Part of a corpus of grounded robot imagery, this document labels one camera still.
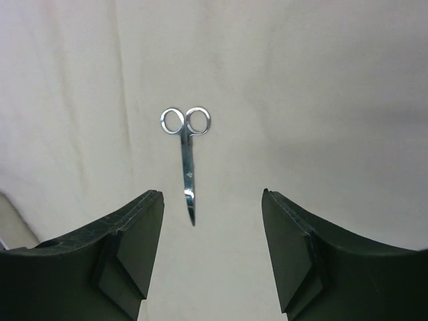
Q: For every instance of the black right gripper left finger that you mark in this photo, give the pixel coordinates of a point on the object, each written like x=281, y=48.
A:
x=101, y=271

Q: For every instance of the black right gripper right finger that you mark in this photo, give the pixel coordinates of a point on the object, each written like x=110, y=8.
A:
x=325, y=272

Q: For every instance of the beige cloth wrap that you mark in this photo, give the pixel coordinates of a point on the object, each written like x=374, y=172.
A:
x=322, y=101

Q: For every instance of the steel surgical scissors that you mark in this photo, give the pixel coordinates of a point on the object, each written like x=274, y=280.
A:
x=186, y=132

